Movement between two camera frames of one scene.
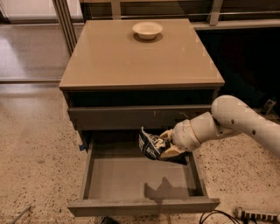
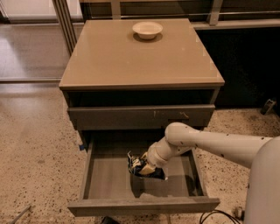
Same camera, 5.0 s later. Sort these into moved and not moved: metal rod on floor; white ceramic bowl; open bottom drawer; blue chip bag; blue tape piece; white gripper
Moved: white gripper; blue chip bag
Not moved: metal rod on floor; white ceramic bowl; blue tape piece; open bottom drawer
